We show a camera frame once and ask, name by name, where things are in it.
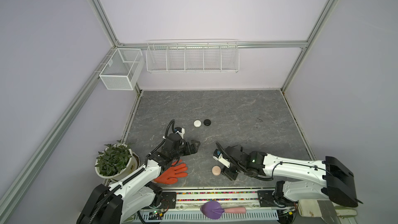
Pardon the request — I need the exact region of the pink round charging case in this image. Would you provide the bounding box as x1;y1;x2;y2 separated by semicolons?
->
211;166;221;176

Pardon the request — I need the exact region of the white earbud charging case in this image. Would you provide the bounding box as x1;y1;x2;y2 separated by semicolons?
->
193;120;202;128

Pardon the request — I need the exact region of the black round charging case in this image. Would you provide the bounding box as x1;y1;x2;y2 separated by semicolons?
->
203;119;211;126

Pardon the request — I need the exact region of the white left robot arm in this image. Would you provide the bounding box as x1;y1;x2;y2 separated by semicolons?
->
76;120;201;224

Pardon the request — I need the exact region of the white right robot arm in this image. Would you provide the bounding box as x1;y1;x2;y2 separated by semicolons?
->
213;143;362;208

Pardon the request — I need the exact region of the red rubber glove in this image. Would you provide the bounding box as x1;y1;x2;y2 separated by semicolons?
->
154;160;188;185

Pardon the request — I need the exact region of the purple pink brush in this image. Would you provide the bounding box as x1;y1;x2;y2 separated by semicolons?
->
200;201;247;220

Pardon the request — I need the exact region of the potted green plant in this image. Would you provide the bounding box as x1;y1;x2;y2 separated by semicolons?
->
94;142;141;181

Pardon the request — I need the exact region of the white mesh box basket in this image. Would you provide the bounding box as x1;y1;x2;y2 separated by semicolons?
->
99;48;145;91

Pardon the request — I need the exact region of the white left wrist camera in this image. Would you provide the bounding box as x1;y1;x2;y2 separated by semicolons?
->
174;127;185;139

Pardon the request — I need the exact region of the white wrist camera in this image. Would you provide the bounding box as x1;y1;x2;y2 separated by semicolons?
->
212;149;231;168
174;127;185;139

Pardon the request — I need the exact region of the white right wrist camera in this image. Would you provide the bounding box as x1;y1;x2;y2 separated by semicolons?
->
212;149;231;168

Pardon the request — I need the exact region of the white vented rail base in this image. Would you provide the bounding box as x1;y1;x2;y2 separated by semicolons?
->
125;209;279;224

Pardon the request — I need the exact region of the white wire wall shelf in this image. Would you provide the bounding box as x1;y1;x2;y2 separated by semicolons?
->
146;39;240;73

